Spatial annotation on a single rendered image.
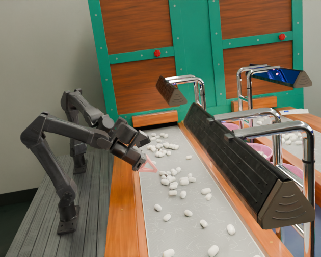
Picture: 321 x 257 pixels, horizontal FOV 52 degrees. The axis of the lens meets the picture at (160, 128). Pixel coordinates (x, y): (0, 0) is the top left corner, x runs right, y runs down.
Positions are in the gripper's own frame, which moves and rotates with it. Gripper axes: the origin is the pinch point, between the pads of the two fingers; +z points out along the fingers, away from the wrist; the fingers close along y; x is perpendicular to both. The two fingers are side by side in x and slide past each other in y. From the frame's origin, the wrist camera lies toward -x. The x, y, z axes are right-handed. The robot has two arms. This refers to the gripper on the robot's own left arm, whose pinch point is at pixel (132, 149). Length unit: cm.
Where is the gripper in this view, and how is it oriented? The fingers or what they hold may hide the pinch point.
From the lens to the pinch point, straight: 161.9
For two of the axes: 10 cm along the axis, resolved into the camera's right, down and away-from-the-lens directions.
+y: -1.0, -2.5, 9.6
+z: 8.2, 5.2, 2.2
